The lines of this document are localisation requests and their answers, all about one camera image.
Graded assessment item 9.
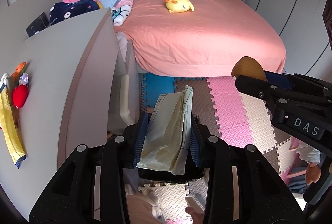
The colourful foam floor mat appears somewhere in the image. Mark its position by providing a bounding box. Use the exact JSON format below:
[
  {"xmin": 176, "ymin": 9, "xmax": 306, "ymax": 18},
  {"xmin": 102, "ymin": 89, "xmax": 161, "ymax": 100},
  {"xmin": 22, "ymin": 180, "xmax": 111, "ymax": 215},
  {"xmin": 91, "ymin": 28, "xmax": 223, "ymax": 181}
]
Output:
[{"xmin": 124, "ymin": 72, "xmax": 332, "ymax": 224}]

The white folded cloth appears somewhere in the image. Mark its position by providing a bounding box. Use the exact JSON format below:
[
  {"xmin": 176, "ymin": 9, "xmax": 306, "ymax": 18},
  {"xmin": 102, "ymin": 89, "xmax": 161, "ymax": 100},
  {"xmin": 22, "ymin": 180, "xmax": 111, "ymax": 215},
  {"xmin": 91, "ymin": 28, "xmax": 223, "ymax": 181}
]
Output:
[{"xmin": 0, "ymin": 73, "xmax": 10, "ymax": 93}]

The pink bed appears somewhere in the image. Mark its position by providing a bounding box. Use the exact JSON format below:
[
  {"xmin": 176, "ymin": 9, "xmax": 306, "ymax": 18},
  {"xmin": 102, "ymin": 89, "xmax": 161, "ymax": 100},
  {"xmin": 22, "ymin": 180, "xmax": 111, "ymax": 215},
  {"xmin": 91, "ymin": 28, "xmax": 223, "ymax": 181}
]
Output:
[{"xmin": 114, "ymin": 0, "xmax": 286, "ymax": 77}]

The purple flower toy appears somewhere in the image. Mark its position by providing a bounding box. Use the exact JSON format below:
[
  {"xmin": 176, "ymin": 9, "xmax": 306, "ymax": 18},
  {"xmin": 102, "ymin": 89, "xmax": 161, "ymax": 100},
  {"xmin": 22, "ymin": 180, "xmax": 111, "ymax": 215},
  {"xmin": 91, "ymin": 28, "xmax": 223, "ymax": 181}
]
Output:
[{"xmin": 18, "ymin": 72, "xmax": 29, "ymax": 86}]

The black wall switch panel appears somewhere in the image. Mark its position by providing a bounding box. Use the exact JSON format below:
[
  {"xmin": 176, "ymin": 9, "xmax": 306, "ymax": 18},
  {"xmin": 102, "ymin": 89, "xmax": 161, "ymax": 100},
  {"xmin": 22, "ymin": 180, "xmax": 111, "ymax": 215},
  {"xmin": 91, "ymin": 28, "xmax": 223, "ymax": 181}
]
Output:
[{"xmin": 25, "ymin": 12, "xmax": 50, "ymax": 38}]

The yellow plush chick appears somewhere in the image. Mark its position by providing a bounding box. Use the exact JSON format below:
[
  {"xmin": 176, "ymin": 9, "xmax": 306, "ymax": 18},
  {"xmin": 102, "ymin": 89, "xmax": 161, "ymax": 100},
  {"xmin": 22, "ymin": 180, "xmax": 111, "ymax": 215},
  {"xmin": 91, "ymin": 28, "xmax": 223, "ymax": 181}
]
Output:
[{"xmin": 165, "ymin": 0, "xmax": 195, "ymax": 13}]

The yellow cloth strip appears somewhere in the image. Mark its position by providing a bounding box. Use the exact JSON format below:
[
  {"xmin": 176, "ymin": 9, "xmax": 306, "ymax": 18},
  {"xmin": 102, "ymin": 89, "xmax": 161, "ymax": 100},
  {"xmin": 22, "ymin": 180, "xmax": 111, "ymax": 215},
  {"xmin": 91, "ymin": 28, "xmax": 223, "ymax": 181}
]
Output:
[{"xmin": 1, "ymin": 86, "xmax": 26, "ymax": 168}]

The brown plush toy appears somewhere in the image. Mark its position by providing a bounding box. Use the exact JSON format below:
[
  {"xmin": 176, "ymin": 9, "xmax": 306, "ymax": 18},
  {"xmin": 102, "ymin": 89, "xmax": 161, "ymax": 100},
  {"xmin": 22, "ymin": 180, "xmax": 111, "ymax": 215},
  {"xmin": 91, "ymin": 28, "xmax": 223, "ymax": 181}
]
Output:
[{"xmin": 231, "ymin": 56, "xmax": 267, "ymax": 81}]

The orange toy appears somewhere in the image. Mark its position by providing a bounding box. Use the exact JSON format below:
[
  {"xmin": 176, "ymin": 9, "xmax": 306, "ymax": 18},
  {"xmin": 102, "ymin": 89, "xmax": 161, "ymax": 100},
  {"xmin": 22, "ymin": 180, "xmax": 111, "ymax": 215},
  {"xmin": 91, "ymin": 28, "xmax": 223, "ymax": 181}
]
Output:
[{"xmin": 11, "ymin": 61, "xmax": 27, "ymax": 82}]

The cream paper bag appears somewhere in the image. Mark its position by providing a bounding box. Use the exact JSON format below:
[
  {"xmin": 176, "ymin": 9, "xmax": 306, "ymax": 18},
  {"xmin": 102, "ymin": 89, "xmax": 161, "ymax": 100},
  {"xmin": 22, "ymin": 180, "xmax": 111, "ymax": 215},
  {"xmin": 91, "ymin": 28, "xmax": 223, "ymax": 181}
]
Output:
[{"xmin": 136, "ymin": 85, "xmax": 194, "ymax": 176}]

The navy cartoon blanket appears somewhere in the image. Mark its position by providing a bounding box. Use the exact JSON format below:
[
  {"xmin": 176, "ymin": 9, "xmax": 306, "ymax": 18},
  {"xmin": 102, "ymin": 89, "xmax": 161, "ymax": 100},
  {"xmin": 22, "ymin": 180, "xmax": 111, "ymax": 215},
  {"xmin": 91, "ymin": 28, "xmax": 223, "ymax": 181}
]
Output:
[{"xmin": 49, "ymin": 0, "xmax": 100, "ymax": 25}]

